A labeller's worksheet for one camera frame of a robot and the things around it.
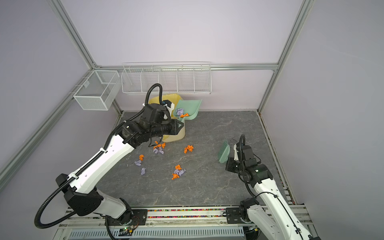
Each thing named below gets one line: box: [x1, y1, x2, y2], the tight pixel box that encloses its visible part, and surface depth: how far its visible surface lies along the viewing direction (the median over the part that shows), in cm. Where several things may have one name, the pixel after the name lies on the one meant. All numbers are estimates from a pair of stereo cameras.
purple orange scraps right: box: [175, 108, 190, 118], surface depth 74 cm
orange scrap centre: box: [183, 144, 194, 154], surface depth 98 cm
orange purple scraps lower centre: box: [171, 164, 187, 180], surface depth 89 cm
